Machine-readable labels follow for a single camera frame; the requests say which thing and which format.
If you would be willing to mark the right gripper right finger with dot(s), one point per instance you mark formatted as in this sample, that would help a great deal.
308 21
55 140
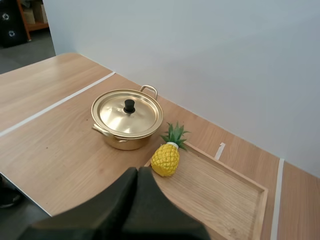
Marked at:
155 215

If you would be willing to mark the yellow toy pineapple green crown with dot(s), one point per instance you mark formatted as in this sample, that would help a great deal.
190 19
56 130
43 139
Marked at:
165 160

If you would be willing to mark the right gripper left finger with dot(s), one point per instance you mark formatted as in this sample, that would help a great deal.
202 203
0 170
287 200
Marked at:
100 212

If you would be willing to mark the wooden shelf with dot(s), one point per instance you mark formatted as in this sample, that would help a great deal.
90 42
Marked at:
35 17

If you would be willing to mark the gold pot lid black knob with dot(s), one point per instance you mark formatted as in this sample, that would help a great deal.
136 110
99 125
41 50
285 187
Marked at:
127 117

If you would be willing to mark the shallow wooden tray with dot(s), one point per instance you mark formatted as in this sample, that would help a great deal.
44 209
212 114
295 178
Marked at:
212 187

